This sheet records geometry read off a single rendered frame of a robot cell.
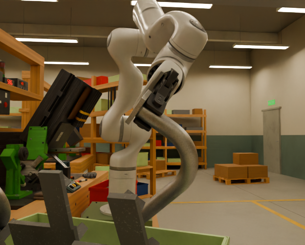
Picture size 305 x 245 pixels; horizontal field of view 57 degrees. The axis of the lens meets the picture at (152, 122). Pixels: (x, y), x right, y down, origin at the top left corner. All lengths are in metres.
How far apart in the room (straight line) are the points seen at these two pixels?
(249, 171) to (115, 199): 7.36
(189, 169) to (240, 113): 11.26
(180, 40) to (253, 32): 9.57
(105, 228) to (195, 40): 0.58
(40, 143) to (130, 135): 0.77
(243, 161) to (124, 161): 6.97
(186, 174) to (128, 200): 0.12
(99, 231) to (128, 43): 0.64
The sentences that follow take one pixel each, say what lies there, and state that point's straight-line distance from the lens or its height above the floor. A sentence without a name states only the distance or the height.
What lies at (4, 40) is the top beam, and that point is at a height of 1.87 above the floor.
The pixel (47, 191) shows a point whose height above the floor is 1.11.
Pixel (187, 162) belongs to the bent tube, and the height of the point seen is 1.17.
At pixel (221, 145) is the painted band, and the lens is 11.41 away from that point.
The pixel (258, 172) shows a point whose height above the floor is 0.27.
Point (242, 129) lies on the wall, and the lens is 11.72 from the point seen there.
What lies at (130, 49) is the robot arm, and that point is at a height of 1.53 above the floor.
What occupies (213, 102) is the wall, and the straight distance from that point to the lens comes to 11.38.
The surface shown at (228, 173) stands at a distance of 7.42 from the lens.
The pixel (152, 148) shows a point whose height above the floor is 1.02.
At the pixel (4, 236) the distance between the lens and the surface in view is 0.74.
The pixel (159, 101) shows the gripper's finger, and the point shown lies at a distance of 0.46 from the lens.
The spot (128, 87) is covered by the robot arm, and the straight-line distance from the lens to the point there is 1.14.
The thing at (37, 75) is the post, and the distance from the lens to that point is 2.76.
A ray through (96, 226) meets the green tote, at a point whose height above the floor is 0.94.
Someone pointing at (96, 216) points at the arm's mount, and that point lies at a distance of 1.25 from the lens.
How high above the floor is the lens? 1.21
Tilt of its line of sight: 3 degrees up
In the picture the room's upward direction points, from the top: straight up
